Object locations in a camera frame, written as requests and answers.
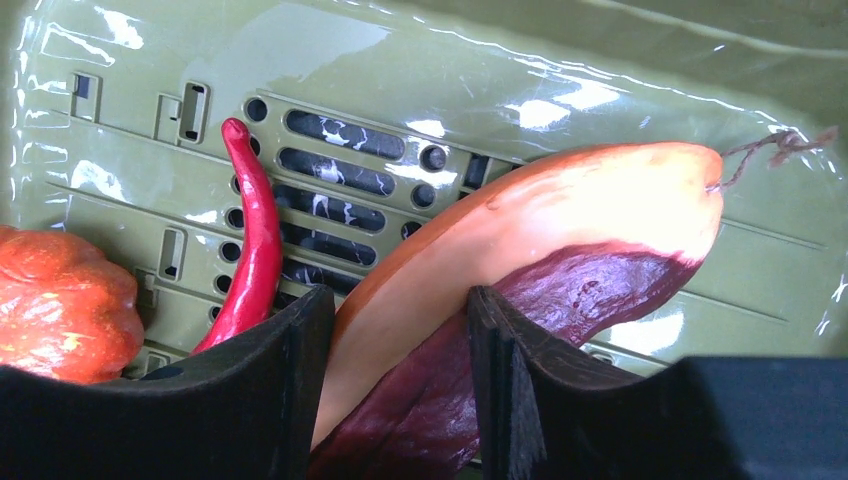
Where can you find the orange toy papaya slice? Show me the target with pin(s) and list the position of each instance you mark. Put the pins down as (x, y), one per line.
(578, 241)

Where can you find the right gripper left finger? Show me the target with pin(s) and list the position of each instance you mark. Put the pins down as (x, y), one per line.
(244, 409)

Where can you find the red orange toy tomato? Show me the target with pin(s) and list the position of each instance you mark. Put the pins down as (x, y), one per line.
(67, 312)

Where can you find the red toy chili pepper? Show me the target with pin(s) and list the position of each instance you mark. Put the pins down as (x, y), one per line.
(257, 275)

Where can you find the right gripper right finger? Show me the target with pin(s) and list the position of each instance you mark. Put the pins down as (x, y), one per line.
(547, 410)

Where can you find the olive green plastic basket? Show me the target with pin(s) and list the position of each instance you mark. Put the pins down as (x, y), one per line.
(370, 118)

